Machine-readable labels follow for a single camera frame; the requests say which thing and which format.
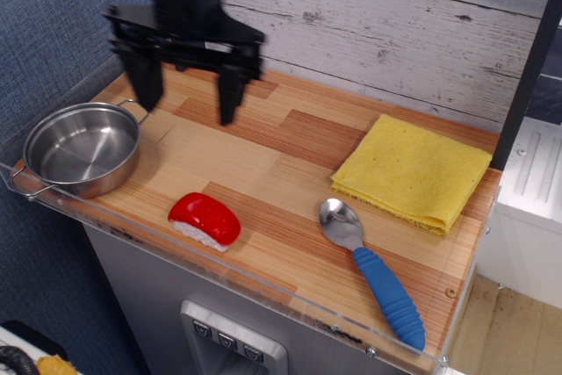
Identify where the yellow object bottom left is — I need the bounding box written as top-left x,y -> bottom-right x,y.
36,355 -> 78,375

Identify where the dark grey right post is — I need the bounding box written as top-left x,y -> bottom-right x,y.
491,0 -> 561,170

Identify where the white toy sink unit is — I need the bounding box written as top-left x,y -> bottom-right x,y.
476,118 -> 561,308

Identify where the silver dispenser button panel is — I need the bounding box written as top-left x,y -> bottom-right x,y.
180,299 -> 289,374

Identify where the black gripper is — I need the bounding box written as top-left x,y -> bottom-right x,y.
104,0 -> 265,126

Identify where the red white toy sushi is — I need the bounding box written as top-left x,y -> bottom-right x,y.
168,192 -> 241,252

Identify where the yellow folded cloth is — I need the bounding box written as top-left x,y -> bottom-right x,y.
331,114 -> 492,235

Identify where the blue handled metal spoon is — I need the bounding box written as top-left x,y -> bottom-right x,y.
319,198 -> 426,351

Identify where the stainless steel pot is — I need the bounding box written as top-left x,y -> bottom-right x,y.
11,99 -> 147,200

